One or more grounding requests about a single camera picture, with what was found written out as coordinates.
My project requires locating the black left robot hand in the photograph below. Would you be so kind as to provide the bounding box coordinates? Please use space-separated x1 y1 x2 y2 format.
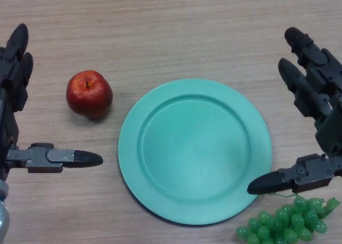
0 23 104 182

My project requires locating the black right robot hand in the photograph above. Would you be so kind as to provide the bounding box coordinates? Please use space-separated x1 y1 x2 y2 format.
247 27 342 195

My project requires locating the red apple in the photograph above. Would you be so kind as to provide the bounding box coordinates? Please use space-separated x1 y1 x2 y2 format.
66 69 113 120

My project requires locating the green round plate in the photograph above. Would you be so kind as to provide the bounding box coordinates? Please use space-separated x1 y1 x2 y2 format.
118 78 273 226

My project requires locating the green grape bunch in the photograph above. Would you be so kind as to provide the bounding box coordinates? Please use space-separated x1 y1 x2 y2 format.
236 192 341 244

